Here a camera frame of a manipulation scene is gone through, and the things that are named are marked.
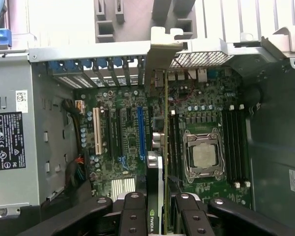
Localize silver finned heat sink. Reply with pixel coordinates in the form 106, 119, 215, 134
112, 178, 136, 197

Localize CPU in motherboard socket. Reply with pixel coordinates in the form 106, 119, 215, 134
183, 127, 224, 182

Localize silver CPU chip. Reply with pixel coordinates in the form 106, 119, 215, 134
193, 145, 217, 169

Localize green motherboard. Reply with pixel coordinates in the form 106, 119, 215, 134
73, 68, 251, 209

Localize black expansion slot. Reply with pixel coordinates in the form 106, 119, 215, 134
103, 108, 115, 156
114, 108, 125, 159

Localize blue expansion slot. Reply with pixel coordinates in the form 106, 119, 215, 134
136, 105, 147, 163

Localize black RAM slot white clips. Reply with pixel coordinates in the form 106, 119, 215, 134
228, 105, 239, 189
238, 104, 251, 189

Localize white expansion slot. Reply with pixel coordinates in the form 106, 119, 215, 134
92, 107, 103, 156

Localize black silver PC case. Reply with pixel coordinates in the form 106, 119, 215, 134
0, 24, 295, 236

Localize grey plastic parts rack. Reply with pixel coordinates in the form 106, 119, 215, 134
94, 0, 197, 44

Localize grey power supply unit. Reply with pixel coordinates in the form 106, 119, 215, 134
0, 53, 76, 208

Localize blue case latch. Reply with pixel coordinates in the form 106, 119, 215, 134
0, 29, 12, 47

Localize black power cable bundle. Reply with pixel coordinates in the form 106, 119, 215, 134
61, 98, 91, 190

